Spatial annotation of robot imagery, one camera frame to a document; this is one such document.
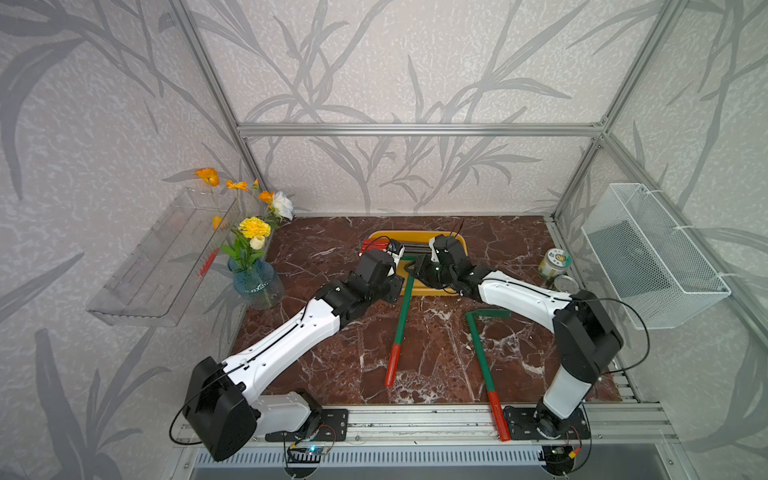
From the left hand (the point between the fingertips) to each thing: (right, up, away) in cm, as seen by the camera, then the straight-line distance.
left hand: (397, 276), depth 79 cm
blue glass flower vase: (-42, -3, +8) cm, 43 cm away
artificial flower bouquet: (-40, +18, +10) cm, 45 cm away
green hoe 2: (+25, -33, -5) cm, 42 cm away
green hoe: (-1, -24, +2) cm, 24 cm away
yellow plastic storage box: (+7, +11, +6) cm, 14 cm away
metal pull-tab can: (+53, -4, +15) cm, 56 cm away
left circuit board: (-23, -43, -7) cm, 49 cm away
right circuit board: (+40, -44, -7) cm, 59 cm away
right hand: (+2, +2, +7) cm, 8 cm away
